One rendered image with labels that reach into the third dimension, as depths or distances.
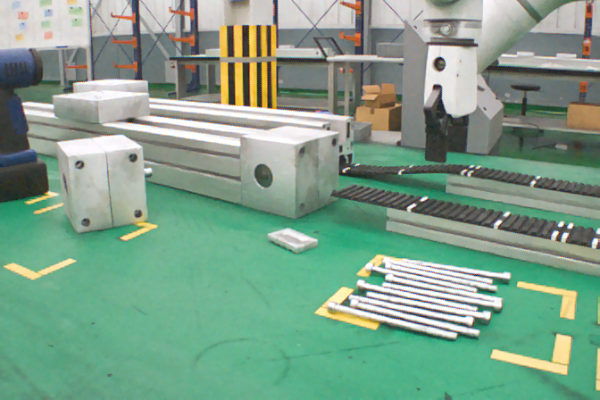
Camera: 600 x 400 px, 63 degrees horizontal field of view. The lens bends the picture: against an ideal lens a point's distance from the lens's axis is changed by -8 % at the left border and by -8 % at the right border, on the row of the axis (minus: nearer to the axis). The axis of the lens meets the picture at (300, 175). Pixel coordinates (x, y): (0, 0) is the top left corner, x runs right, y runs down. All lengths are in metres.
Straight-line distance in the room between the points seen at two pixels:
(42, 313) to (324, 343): 0.24
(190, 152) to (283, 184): 0.17
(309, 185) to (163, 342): 0.33
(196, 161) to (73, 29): 5.67
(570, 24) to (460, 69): 7.51
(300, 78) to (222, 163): 8.80
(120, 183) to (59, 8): 5.88
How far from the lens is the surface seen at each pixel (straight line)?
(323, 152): 0.69
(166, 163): 0.83
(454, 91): 0.74
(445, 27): 0.74
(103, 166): 0.65
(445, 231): 0.61
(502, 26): 1.16
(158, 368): 0.39
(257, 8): 4.08
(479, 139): 1.08
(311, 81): 9.40
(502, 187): 0.77
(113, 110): 0.95
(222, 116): 0.98
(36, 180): 0.84
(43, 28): 6.62
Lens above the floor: 1.00
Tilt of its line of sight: 15 degrees down
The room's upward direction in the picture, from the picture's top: straight up
